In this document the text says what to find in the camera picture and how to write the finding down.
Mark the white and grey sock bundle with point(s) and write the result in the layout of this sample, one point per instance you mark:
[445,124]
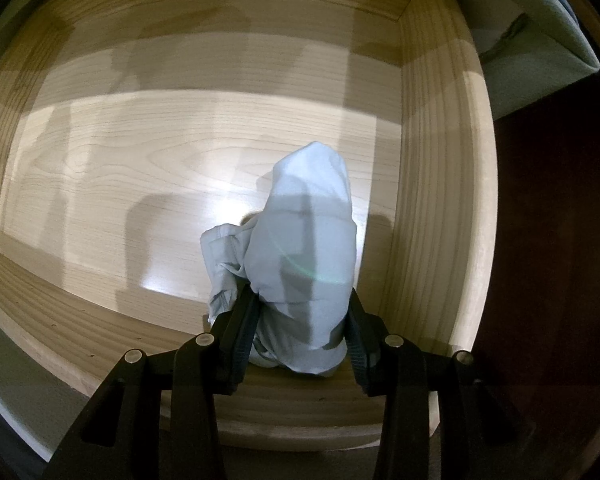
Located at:
[305,240]

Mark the grey upholstered bed frame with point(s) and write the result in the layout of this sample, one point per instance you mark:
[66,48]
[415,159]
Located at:
[530,60]

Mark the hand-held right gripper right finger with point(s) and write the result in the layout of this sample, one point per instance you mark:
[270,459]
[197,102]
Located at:
[357,355]

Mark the wooden drawer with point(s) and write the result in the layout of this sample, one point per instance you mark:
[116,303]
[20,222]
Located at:
[440,210]

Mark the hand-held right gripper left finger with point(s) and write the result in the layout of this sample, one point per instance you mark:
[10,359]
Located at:
[245,330]

